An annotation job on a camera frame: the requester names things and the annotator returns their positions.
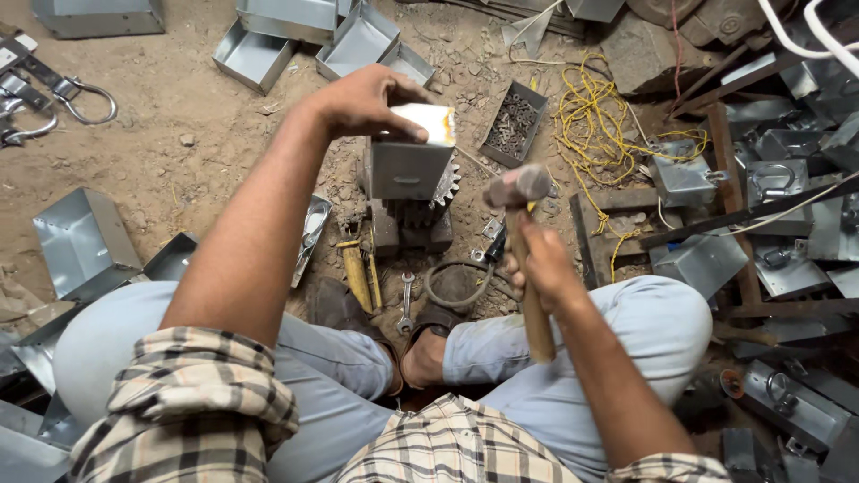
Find small open galvanised tray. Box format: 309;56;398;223
379;42;436;88

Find dark open galvanised tray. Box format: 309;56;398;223
142;232;200;283

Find grey stone block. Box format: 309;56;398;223
600;10;718;97

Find beige plaid shirt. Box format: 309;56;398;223
68;326;734;483

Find heap of galvanised latch boxes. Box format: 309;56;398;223
646;40;859;483

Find tangled yellow cord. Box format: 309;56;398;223
554;52;710;284

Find metal tray of nuts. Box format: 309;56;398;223
477;80;549;169

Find grey rubber hose loop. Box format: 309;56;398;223
423;259;521;310

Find person's left hand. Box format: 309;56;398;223
303;64;437;144

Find rusty toothed gear anvil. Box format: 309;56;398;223
356;144;463;259

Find grey galvanised metal box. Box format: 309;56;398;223
31;0;166;40

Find large galvanised metal box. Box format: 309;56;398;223
235;0;340;46

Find steel open-end spanner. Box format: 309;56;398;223
396;271;417;335

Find open galvanised metal tray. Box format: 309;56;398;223
315;1;402;83
212;19;301;96

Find person's right hand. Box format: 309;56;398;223
503;213;593;318

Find heap of steel shackle latches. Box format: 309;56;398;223
0;32;119;150

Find tall folded galvanised box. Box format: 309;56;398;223
32;187;145;303

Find brown leather sandal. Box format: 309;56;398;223
401;266;501;391
306;276;405;398

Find small galvanised metal box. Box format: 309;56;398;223
368;102;458;202

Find narrow tray with steel shackle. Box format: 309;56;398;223
290;194;334;290

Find rusty angle iron frame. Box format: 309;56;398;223
568;101;766;306

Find light blue jeans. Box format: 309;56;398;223
52;275;714;483

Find thin yellow handled tool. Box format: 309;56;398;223
366;231;384;310

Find heap of sheet metal offcuts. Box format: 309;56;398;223
0;305;88;483

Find wooden handled hammer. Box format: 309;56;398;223
483;163;557;364

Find thick yellow handled tool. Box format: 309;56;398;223
336;239;374;315

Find white cable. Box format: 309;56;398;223
757;0;859;61

